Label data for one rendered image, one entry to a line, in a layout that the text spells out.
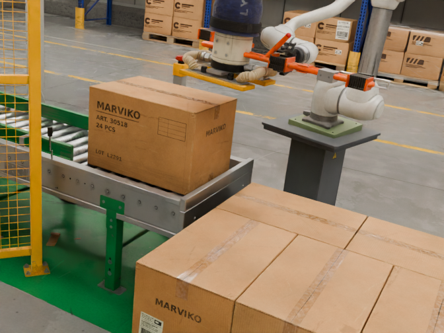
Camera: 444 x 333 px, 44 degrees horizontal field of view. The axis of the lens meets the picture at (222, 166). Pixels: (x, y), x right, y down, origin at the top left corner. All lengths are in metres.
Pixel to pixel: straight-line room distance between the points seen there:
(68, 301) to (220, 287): 1.05
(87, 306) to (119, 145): 0.77
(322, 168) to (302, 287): 1.25
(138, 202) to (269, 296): 0.87
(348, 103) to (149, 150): 1.10
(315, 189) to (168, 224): 1.04
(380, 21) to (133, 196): 1.50
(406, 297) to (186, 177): 1.07
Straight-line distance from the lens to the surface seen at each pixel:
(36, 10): 2.58
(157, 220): 2.50
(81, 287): 2.88
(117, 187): 2.58
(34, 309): 2.76
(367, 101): 3.01
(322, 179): 3.18
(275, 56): 2.41
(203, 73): 2.47
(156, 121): 2.55
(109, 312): 2.71
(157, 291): 2.03
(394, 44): 9.49
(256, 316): 1.87
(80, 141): 3.23
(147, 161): 2.63
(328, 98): 3.08
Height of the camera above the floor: 1.58
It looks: 20 degrees down
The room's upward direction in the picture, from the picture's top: 7 degrees clockwise
